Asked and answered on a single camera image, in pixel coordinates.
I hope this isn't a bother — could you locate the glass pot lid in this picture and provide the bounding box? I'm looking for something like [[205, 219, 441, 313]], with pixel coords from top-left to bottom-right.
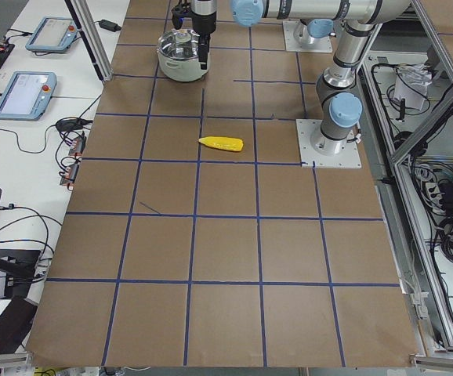
[[158, 29, 199, 61]]

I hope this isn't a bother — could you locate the yellow corn cob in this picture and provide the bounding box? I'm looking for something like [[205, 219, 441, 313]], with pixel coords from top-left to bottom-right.
[[198, 136, 244, 152]]

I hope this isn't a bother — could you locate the silver robot arm with lid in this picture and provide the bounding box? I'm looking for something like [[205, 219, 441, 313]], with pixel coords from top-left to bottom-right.
[[230, 0, 410, 156]]

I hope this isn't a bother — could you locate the white cooking pot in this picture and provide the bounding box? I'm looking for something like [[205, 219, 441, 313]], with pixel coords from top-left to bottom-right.
[[157, 29, 209, 82]]

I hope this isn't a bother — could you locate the black power adapter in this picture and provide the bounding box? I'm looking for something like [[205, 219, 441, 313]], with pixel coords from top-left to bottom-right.
[[99, 20, 121, 32]]

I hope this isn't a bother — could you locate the upper teach pendant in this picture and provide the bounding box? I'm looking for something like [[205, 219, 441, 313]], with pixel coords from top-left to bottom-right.
[[25, 16, 78, 53]]

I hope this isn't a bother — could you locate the teach pendant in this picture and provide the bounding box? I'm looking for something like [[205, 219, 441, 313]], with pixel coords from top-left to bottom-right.
[[25, 16, 78, 53], [0, 71, 57, 121]]

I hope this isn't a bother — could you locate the lower teach pendant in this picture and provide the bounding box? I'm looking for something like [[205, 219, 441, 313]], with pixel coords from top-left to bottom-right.
[[0, 71, 57, 121]]

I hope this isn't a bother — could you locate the brown paper table cover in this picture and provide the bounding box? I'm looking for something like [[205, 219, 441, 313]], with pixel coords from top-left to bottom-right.
[[27, 1, 417, 367]]

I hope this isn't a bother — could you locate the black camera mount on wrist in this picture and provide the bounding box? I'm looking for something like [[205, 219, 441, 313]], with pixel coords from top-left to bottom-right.
[[172, 0, 191, 30]]

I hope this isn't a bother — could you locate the aluminium frame post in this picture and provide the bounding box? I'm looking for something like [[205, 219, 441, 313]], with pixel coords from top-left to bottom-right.
[[64, 0, 113, 82]]

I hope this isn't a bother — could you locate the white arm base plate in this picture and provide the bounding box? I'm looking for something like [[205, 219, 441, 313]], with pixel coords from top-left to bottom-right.
[[296, 119, 362, 169]]

